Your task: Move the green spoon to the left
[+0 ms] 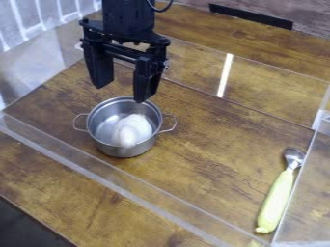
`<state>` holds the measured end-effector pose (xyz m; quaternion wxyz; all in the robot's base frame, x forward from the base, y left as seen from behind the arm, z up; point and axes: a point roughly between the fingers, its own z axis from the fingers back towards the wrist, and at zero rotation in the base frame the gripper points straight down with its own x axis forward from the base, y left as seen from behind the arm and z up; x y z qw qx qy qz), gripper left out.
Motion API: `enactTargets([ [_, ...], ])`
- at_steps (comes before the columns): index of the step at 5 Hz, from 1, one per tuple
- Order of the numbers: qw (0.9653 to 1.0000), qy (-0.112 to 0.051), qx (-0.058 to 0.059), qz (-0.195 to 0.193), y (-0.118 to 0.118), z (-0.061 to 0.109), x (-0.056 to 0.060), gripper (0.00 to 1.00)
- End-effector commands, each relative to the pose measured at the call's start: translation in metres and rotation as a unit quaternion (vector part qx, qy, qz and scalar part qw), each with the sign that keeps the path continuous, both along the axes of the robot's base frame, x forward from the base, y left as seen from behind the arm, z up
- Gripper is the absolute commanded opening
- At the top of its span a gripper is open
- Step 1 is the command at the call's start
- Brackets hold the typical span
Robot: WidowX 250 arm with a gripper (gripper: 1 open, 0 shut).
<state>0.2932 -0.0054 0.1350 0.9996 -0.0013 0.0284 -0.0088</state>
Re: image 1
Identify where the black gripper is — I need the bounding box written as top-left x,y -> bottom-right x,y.
79,0 -> 171,103

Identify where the green handled metal spoon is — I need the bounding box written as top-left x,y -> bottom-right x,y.
255,148 -> 306,234

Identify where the small steel pot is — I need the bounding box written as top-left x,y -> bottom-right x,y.
72,96 -> 177,158

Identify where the white mushroom toy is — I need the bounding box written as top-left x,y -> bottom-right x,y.
113,114 -> 153,149

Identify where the black cable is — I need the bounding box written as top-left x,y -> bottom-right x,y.
145,0 -> 175,14

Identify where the black strip on wall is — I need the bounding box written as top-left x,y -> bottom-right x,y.
209,3 -> 294,30

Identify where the clear acrylic enclosure wall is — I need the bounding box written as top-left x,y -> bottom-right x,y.
0,111 -> 273,247

